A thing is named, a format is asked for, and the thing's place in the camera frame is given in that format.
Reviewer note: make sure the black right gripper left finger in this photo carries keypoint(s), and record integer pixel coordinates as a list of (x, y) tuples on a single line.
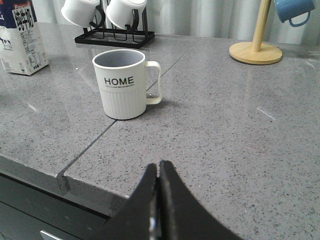
[(138, 218)]

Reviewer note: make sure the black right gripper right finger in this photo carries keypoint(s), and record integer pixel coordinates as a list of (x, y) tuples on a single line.
[(182, 217)]

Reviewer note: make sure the white HOME ribbed mug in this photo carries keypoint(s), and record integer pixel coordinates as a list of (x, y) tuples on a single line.
[(121, 76)]

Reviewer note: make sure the blue white milk carton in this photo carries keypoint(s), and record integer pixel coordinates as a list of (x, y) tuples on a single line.
[(21, 46)]

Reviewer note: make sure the wooden mug tree stand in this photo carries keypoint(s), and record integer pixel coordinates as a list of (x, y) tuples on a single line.
[(257, 52)]

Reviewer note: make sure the blue enamel mug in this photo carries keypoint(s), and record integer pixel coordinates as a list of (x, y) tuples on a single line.
[(289, 9)]

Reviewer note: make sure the black wire mug rack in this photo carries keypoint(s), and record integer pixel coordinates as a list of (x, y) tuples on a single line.
[(104, 33)]

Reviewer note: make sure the white mug black handle right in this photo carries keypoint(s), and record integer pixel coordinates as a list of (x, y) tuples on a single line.
[(125, 14)]

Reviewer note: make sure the white mug black handle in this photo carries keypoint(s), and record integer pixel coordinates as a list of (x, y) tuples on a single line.
[(125, 14), (82, 13)]

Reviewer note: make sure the white mug black handle left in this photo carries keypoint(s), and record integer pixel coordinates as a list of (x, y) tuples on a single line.
[(82, 13)]

